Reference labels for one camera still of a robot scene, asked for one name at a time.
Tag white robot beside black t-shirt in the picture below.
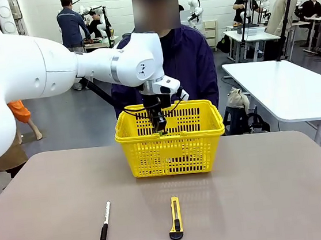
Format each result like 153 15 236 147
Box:
239 0 272 26

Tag white marker with black cap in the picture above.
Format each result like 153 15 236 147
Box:
95 200 116 240

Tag black thick left arm cable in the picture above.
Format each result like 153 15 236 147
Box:
81 73 121 113

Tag white wooden desk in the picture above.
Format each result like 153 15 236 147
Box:
301 15 321 55

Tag tall white standing appliance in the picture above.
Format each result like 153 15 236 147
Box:
0 0 20 37

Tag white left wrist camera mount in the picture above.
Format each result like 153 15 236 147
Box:
173 85 190 103

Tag yellow plastic shopping basket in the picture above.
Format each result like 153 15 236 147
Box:
111 95 230 182

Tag black tripod stand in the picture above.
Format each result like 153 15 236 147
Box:
269 0 305 63

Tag person in black t-shirt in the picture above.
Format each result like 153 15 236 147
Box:
231 0 262 26

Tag thin black left gripper cable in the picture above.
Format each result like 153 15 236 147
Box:
122 98 186 122

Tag yellow black utility knife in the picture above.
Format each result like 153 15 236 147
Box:
165 196 185 240

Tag man in blue jacket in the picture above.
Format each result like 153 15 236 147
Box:
54 0 97 93

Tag thin black pole stand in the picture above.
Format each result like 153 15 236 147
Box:
236 0 256 59

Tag white drawer cabinet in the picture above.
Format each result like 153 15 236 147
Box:
202 18 221 49

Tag mannequin with orange trousers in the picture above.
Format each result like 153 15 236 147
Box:
0 16 43 146

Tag seated person in purple jacket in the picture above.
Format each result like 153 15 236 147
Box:
100 0 221 123

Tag large white table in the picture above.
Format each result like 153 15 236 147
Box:
221 53 321 158

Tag small white table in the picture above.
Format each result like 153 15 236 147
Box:
222 24 284 66

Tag grey robot work table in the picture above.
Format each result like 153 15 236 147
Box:
81 35 120 53

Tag seated person in black clothes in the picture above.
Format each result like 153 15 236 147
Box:
297 0 321 47

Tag black bag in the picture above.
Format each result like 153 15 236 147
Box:
214 35 232 55

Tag beige cloth bag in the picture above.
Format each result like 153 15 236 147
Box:
225 85 250 112

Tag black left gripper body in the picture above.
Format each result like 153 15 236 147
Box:
142 95 164 120

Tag brown apron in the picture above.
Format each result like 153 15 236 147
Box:
0 135 29 171

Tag person in beige coat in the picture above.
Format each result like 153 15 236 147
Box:
261 0 305 62

